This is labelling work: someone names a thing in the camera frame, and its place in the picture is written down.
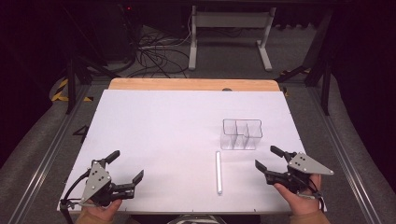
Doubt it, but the person's left hand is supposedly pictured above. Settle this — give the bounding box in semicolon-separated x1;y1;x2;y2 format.
80;198;123;223

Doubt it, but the person's right hand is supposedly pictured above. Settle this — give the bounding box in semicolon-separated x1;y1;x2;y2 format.
273;174;324;217

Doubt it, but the black metal stand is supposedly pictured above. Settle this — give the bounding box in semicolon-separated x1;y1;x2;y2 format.
275;8;334;117
64;6;120;116

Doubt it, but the white board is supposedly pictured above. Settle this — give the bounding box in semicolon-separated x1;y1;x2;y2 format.
56;89;328;216

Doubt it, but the clear acrylic organizer box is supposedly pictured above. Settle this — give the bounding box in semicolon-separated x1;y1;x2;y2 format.
219;118;263;151

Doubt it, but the white pen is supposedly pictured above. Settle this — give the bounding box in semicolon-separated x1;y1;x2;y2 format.
215;150;223;196

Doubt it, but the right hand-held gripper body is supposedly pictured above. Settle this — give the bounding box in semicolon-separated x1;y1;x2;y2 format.
263;151;335;194

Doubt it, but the aluminium floor rail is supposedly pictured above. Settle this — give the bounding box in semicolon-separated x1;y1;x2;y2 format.
306;85;384;224
7;83;92;224

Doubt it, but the white metal stand frame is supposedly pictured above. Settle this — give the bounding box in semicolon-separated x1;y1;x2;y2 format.
188;5;277;72

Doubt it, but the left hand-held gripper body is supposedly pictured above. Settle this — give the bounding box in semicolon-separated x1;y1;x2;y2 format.
78;159;136;207

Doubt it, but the tangle of floor cables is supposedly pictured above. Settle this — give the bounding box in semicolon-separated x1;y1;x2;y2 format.
125;6;200;79

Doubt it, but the wooden table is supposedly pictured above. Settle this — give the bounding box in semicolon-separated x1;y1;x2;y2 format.
107;77;281;92

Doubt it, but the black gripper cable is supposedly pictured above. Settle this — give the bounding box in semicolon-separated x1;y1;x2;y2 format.
297;175;326;214
59;169;92;224

